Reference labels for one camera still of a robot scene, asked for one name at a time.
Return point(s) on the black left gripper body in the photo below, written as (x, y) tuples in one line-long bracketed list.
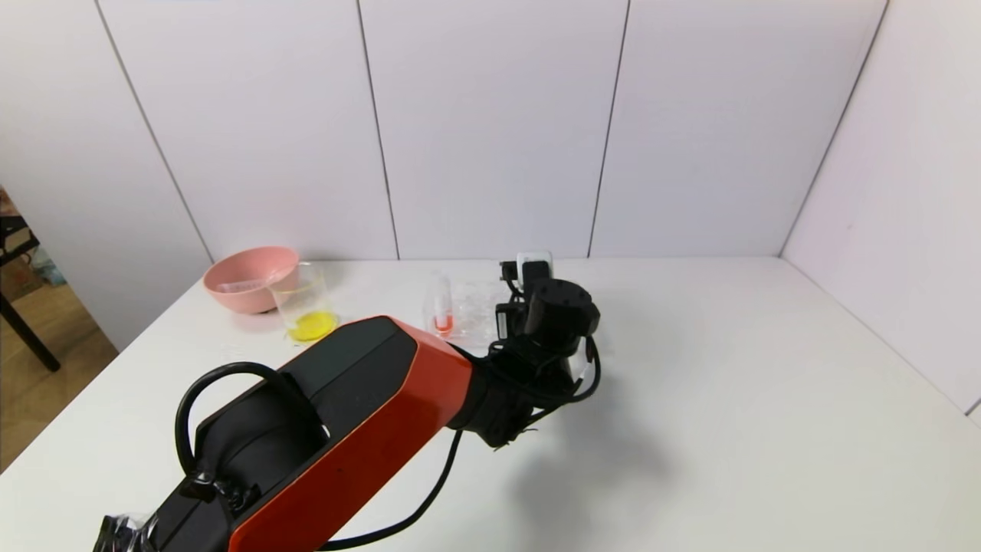
[(506, 320)]

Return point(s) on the test tube with yellow pigment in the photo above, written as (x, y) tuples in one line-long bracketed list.
[(241, 287)]

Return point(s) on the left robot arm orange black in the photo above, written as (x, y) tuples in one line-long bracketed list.
[(360, 414)]

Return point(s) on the test tube with red pigment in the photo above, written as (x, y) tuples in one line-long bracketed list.
[(442, 322)]

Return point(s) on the clear glass beaker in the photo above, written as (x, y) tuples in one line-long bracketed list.
[(308, 314)]

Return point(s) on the pink plastic bowl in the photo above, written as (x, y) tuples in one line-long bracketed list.
[(249, 268)]

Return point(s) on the pale teal background object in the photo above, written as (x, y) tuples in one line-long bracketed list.
[(47, 268)]

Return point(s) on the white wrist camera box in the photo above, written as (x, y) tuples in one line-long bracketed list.
[(534, 259)]

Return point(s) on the black background stand frame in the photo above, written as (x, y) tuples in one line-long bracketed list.
[(27, 330)]

